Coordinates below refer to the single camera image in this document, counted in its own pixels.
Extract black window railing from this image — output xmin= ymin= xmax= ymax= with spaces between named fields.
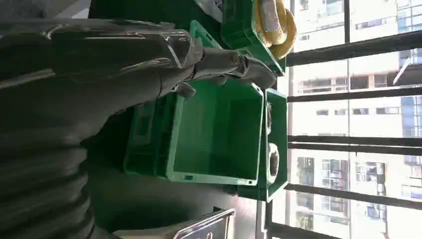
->
xmin=255 ymin=0 xmax=422 ymax=239

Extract white plastic parcel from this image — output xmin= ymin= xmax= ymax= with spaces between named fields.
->
xmin=194 ymin=0 xmax=225 ymax=23

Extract ribbed grey left arm sleeve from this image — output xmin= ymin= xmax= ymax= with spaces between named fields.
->
xmin=0 ymin=133 xmax=114 ymax=239

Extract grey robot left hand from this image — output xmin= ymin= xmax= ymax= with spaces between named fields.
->
xmin=0 ymin=18 xmax=277 ymax=143

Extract green plastic crate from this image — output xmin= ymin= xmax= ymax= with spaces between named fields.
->
xmin=123 ymin=79 xmax=265 ymax=186
xmin=189 ymin=19 xmax=222 ymax=50
xmin=220 ymin=0 xmax=287 ymax=77
xmin=236 ymin=88 xmax=290 ymax=203

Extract grey wrapped parcel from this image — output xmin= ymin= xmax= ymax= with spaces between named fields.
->
xmin=260 ymin=0 xmax=285 ymax=34

